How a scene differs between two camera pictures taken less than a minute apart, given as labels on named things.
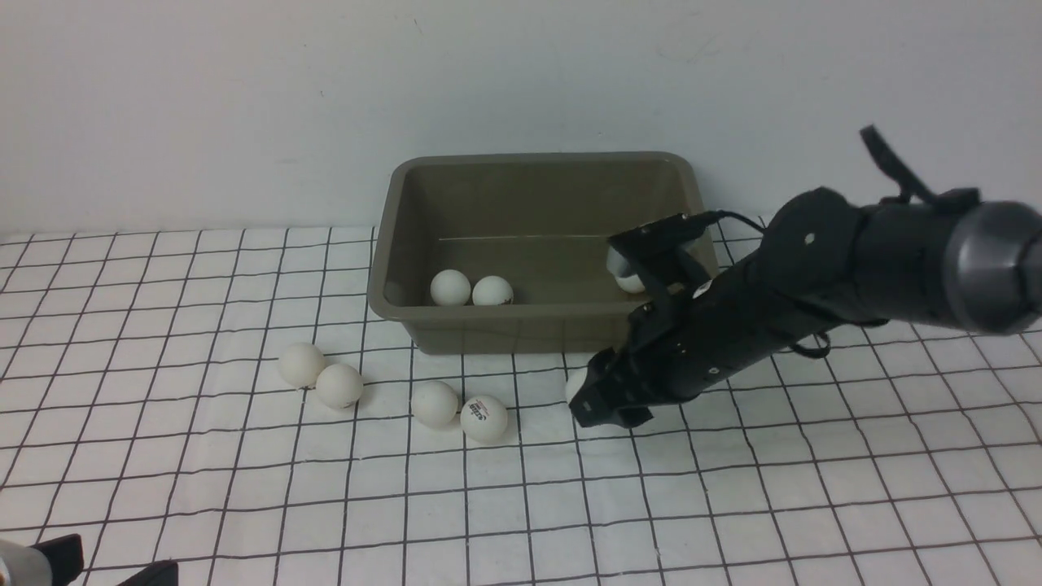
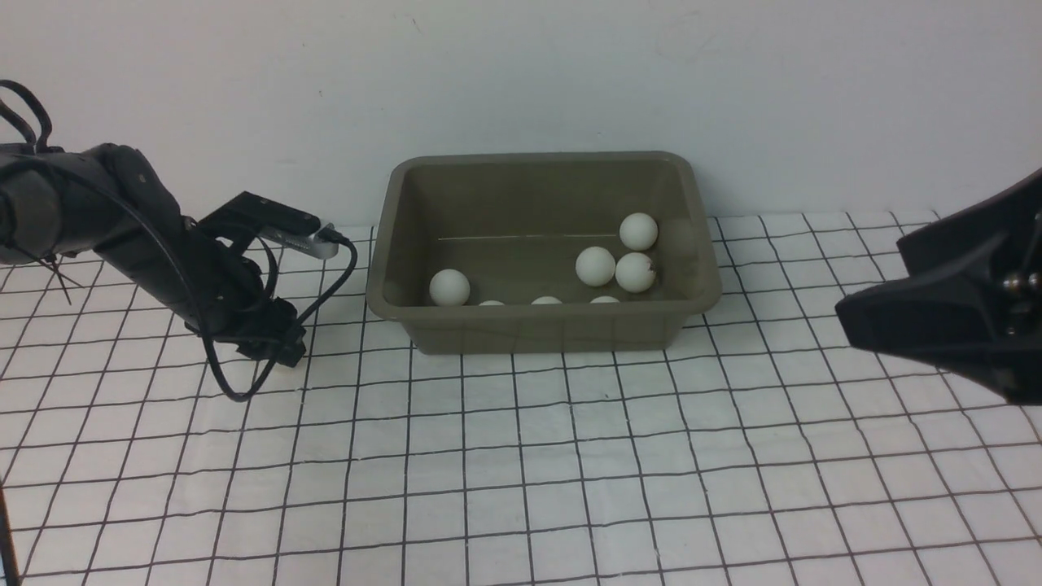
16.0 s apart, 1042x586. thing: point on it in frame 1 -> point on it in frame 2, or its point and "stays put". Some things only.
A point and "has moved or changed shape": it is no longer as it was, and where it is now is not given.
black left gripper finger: (160, 573) -> (290, 345)
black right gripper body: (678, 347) -> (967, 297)
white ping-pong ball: (450, 287) stays put
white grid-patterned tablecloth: (230, 402) stays put
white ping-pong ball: (575, 378) has moved or changed shape
